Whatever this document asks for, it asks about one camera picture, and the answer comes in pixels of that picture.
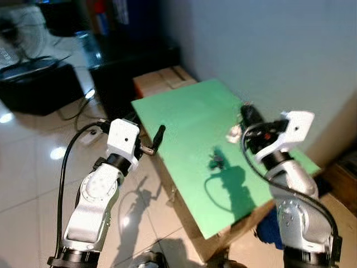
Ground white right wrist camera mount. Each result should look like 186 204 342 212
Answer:
262 111 316 160

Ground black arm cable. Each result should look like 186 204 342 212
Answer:
239 125 342 253
55 120 110 259

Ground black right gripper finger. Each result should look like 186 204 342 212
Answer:
240 102 264 128

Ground low black cabinet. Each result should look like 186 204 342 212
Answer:
0 60 85 116

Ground blue object under table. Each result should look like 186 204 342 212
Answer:
256 222 283 250

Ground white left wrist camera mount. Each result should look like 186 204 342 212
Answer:
105 118 141 163

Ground dark keys on ring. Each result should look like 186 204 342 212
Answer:
209 147 227 171

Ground small white tag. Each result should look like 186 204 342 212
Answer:
226 126 242 142

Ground brown table base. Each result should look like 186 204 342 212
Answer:
149 150 281 264

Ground green table board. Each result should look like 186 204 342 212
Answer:
131 78 322 240

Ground white electric fan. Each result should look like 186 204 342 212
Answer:
0 4 63 63

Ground tall black cabinet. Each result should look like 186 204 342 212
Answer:
89 38 182 121

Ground brown cardboard box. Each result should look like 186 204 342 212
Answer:
133 65 197 100

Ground brown wooden crate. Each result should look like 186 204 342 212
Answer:
322 150 357 214

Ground clear plastic bottle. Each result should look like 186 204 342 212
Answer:
77 30 102 65

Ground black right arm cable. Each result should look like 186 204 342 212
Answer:
239 125 342 253

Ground white power strip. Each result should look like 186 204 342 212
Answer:
80 125 108 147

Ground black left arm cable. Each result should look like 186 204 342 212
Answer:
55 120 110 259

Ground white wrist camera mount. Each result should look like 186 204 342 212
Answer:
105 118 141 163
262 111 316 160

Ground black robot foot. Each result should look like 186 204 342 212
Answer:
131 251 169 268

